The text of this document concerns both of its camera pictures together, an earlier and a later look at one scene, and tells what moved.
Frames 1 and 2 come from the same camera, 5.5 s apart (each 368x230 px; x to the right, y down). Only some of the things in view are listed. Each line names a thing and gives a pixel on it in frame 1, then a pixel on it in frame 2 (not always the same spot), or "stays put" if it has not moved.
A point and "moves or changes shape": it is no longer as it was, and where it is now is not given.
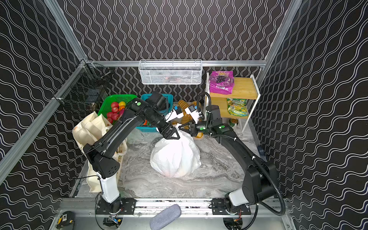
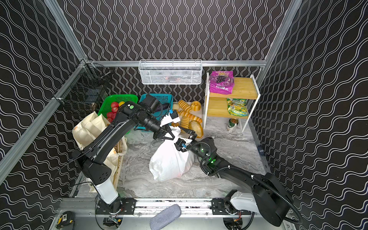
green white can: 233,121 stays put
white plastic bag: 176,157 moves or changes shape
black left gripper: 166,129 -> 160,133
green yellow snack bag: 237,107 stays put
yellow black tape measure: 66,218 stays put
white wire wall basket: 170,72 stays put
